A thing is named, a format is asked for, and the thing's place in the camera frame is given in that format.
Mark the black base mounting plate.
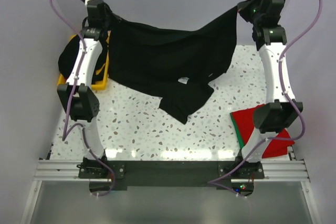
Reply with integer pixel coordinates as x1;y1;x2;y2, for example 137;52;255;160
77;158;265;195

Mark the folded green t shirt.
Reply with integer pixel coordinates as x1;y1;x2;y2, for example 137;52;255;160
230;112;248;148

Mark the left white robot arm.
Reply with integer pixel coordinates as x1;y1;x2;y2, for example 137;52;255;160
57;0;111;163

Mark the black shirts pile in bin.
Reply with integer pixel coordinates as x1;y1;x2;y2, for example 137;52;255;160
58;35;108;84

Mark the purple cable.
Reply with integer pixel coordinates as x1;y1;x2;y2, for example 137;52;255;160
207;0;323;191
49;0;116;196

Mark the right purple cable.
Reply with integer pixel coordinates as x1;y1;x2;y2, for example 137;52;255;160
207;0;323;191

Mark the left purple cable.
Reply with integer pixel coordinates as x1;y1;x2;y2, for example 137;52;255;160
49;0;116;196

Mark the folded red t shirt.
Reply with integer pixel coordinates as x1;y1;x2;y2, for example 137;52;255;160
234;105;294;158

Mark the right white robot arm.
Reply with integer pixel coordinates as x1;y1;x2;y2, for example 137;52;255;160
237;0;303;163

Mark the black t shirt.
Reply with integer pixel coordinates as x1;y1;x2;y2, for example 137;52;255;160
109;7;237;124

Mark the yellow plastic bin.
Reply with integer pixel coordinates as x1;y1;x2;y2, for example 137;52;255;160
57;36;109;90

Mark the aluminium extrusion rail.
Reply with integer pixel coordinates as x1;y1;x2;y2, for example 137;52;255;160
33;160;310;182

